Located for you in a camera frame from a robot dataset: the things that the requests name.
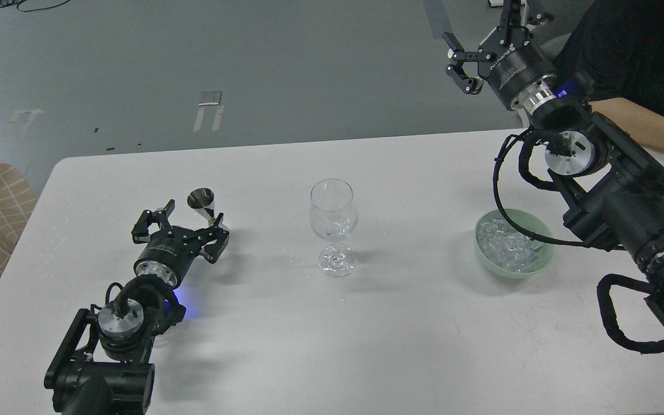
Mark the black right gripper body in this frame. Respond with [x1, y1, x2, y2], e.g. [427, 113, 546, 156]
[478, 26, 557, 111]

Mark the seated person in black shirt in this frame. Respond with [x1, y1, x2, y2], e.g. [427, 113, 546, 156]
[554, 1, 664, 149]

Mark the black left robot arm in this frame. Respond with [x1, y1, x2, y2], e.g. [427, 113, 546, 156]
[44, 187, 230, 414]

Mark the steel cocktail jigger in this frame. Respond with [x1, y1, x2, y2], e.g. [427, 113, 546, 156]
[186, 187, 216, 226]

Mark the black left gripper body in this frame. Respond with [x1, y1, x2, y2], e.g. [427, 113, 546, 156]
[133, 226, 230, 289]

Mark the green bowl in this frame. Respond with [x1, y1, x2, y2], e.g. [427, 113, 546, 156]
[474, 210, 556, 280]

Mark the black cable on floor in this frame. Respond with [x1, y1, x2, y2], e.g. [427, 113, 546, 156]
[0, 0, 71, 24]

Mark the pile of ice cubes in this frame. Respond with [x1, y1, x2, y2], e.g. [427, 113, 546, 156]
[476, 218, 545, 273]

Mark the clear wine glass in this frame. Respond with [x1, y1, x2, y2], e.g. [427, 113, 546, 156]
[310, 178, 359, 278]

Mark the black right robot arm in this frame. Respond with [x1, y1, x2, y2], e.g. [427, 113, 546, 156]
[441, 1, 664, 354]

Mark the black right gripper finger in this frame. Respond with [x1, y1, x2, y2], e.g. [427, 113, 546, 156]
[443, 32, 494, 95]
[500, 1, 554, 47]

